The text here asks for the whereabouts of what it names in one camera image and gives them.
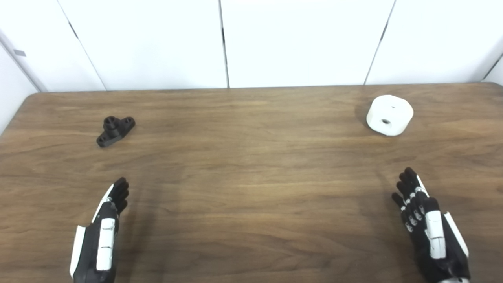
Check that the round white piece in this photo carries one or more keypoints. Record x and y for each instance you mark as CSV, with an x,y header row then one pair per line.
x,y
390,114

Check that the black flanged holder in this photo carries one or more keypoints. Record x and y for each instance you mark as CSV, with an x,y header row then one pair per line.
x,y
114,130

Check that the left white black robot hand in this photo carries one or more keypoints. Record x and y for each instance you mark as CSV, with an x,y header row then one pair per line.
x,y
105,236

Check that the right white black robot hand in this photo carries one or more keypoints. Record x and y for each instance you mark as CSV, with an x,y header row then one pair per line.
x,y
434,236

